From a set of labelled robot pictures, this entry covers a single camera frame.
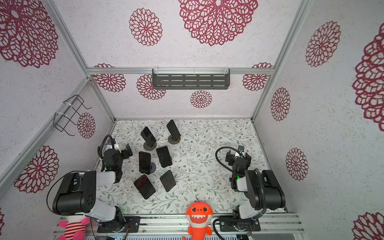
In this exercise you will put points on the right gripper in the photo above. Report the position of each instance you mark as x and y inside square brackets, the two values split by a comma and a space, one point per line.
[233, 159]

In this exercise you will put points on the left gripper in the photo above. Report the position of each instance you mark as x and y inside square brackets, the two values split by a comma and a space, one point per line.
[124, 153]

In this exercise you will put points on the purple-edged phone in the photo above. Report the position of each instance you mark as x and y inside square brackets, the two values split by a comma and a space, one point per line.
[144, 163]

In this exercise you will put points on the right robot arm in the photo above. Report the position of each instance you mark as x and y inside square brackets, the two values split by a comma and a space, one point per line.
[261, 188]

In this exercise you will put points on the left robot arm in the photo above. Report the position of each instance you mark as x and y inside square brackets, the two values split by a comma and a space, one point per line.
[77, 194]

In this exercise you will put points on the grey phone stand left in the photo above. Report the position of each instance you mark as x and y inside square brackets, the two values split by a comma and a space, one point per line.
[153, 167]

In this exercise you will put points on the wooden base stand back-right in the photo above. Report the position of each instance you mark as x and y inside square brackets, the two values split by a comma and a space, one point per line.
[173, 141]

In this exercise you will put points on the red shark plush toy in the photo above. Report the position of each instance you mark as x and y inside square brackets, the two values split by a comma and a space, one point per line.
[199, 214]

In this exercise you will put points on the pink striped plush toy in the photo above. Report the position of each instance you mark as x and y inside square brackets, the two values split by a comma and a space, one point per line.
[75, 227]

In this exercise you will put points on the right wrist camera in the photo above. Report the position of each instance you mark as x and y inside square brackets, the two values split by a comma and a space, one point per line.
[241, 149]

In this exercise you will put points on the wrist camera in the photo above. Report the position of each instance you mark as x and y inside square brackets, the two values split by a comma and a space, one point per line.
[116, 147]
[241, 149]

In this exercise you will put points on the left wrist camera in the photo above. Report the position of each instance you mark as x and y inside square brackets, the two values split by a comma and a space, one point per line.
[116, 147]

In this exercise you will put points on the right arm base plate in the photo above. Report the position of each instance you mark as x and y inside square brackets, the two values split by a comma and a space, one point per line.
[228, 224]

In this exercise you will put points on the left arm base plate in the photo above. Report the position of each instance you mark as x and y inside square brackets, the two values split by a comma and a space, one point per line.
[128, 224]

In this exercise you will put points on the black wire wall rack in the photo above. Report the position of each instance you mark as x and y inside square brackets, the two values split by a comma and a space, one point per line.
[65, 117]

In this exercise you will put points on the dark grey wall shelf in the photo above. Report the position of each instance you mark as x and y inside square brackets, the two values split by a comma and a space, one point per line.
[191, 80]

